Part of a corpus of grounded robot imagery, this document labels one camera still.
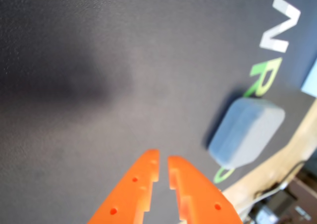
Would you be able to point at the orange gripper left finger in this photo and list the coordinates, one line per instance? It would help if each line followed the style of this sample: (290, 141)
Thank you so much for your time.
(128, 199)

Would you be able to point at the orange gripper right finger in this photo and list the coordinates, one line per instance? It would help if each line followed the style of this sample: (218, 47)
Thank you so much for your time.
(203, 199)

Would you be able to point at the grey square usb charger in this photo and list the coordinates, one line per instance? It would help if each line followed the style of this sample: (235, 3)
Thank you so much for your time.
(245, 134)

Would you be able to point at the white cardboard box bin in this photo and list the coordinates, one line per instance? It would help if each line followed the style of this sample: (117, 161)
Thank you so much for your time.
(312, 82)

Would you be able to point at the dark mat with WOWROBO print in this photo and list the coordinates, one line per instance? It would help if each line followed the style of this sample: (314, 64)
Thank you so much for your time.
(74, 134)

